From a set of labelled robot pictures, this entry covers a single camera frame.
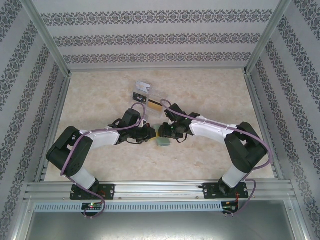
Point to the green blue card holder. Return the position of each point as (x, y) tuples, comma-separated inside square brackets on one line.
[(165, 142)]

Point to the clear acrylic card tray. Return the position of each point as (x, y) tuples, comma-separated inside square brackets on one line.
[(157, 93)]

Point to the grey metal lower panel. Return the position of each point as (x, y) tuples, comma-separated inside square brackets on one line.
[(160, 225)]

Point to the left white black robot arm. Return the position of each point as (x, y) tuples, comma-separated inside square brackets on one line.
[(102, 137)]

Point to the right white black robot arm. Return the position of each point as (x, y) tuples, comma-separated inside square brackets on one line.
[(210, 128)]

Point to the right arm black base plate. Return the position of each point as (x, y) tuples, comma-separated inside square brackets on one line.
[(208, 191)]

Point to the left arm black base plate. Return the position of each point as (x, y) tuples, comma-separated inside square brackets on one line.
[(110, 191)]

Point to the white card gold print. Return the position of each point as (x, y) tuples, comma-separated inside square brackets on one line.
[(143, 85)]

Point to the black card white print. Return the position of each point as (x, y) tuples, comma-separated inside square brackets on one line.
[(139, 97)]

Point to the gold card magnetic stripe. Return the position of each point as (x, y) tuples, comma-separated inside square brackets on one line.
[(155, 107)]

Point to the aluminium mounting rail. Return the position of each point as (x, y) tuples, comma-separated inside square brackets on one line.
[(160, 190)]

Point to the aluminium frame post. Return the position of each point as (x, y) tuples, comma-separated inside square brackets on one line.
[(267, 37), (47, 37)]

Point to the aluminium table side rail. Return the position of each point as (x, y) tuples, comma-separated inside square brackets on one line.
[(53, 127), (265, 127)]

